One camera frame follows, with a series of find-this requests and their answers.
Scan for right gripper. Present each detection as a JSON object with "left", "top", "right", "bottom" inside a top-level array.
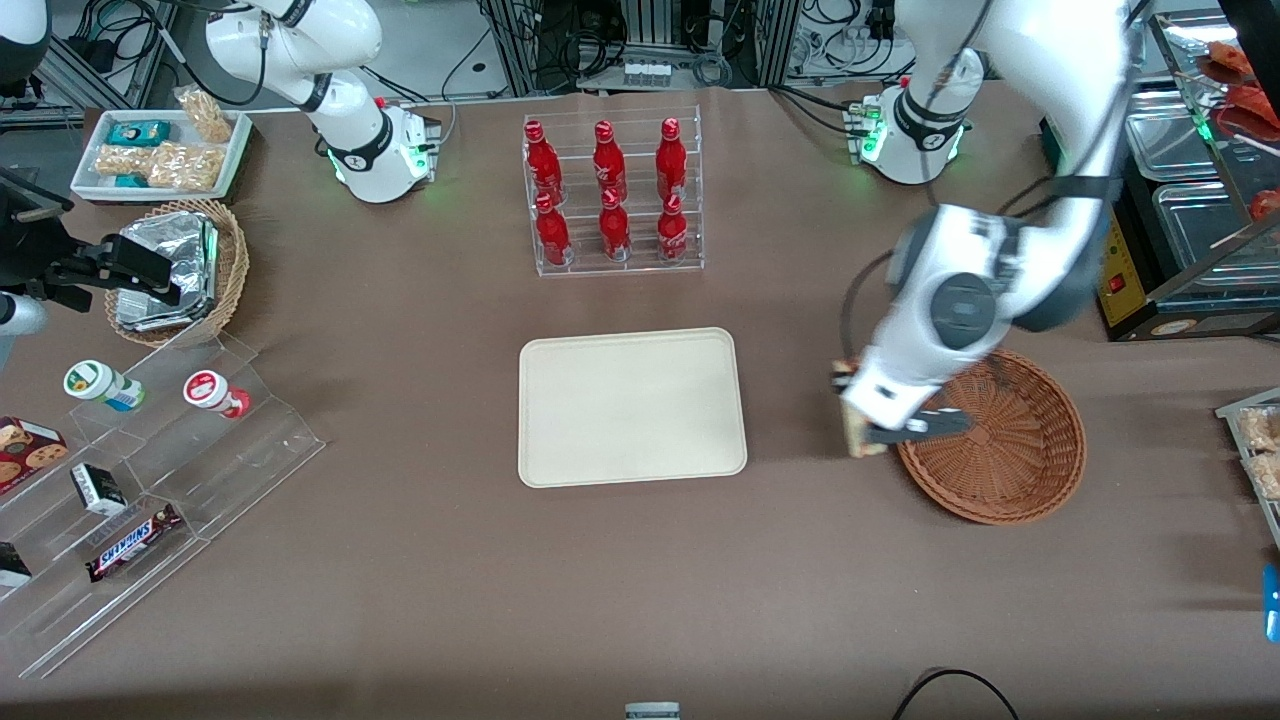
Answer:
[{"left": 0, "top": 228, "right": 183, "bottom": 339}]

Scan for triangular sandwich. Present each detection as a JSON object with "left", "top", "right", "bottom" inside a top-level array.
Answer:
[{"left": 831, "top": 361, "right": 892, "bottom": 460}]

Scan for brown round wicker basket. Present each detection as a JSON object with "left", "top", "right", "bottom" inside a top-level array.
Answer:
[{"left": 896, "top": 347, "right": 1088, "bottom": 526}]

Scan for tan wicker basket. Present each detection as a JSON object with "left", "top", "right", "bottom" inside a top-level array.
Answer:
[{"left": 104, "top": 199, "right": 250, "bottom": 350}]

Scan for white rectangular snack tray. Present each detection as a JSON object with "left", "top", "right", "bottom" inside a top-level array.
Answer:
[{"left": 70, "top": 108, "right": 253, "bottom": 203}]

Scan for beige rectangular tray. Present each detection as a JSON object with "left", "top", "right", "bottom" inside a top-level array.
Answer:
[{"left": 517, "top": 326, "right": 749, "bottom": 490}]

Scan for grey tray with snacks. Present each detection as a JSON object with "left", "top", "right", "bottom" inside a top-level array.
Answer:
[{"left": 1214, "top": 387, "right": 1280, "bottom": 553}]

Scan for foil wrapped packages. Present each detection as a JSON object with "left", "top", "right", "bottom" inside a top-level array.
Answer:
[{"left": 115, "top": 211, "right": 220, "bottom": 333}]

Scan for clear bag of puffed snacks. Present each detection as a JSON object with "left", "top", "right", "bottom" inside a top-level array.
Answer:
[
  {"left": 148, "top": 142, "right": 227, "bottom": 192},
  {"left": 174, "top": 87, "right": 234, "bottom": 143},
  {"left": 94, "top": 145, "right": 161, "bottom": 182}
]

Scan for green lid yoghurt cup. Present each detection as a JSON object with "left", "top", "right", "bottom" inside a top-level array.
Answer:
[{"left": 63, "top": 360, "right": 145, "bottom": 413}]

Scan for red lid yoghurt cup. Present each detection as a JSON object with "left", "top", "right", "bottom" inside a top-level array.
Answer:
[{"left": 182, "top": 369, "right": 252, "bottom": 420}]

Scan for red cookie box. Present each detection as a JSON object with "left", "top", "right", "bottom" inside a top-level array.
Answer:
[{"left": 0, "top": 415, "right": 70, "bottom": 497}]

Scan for small black white box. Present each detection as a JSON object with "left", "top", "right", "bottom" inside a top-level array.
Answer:
[{"left": 70, "top": 462, "right": 129, "bottom": 518}]

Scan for clear acrylic stepped shelf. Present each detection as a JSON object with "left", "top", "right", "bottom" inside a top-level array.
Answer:
[{"left": 0, "top": 330, "right": 327, "bottom": 681}]

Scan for black yellow food warmer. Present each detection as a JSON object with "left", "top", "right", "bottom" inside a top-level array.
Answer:
[{"left": 1038, "top": 10, "right": 1280, "bottom": 343}]

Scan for Snickers chocolate bar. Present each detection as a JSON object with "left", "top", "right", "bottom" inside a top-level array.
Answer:
[{"left": 84, "top": 502, "right": 185, "bottom": 584}]

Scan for clear acrylic bottle rack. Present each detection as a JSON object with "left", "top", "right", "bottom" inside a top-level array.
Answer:
[{"left": 521, "top": 104, "right": 705, "bottom": 279}]

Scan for red cola bottle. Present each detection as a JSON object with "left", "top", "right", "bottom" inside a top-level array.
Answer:
[
  {"left": 657, "top": 193, "right": 692, "bottom": 265},
  {"left": 535, "top": 192, "right": 574, "bottom": 268},
  {"left": 655, "top": 118, "right": 690, "bottom": 201},
  {"left": 592, "top": 120, "right": 630, "bottom": 198},
  {"left": 524, "top": 120, "right": 564, "bottom": 203},
  {"left": 599, "top": 188, "right": 634, "bottom": 264}
]

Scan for steel pan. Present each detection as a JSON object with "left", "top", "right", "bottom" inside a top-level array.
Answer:
[
  {"left": 1153, "top": 182, "right": 1280, "bottom": 297},
  {"left": 1124, "top": 88, "right": 1217, "bottom": 184}
]

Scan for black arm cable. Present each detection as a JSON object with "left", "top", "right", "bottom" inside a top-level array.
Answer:
[{"left": 836, "top": 248, "right": 901, "bottom": 373}]

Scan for black floor cable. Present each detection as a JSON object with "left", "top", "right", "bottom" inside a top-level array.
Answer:
[{"left": 892, "top": 667, "right": 1022, "bottom": 720}]

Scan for aluminium frame rack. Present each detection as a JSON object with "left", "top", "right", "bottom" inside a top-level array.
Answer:
[{"left": 478, "top": 0, "right": 803, "bottom": 93}]

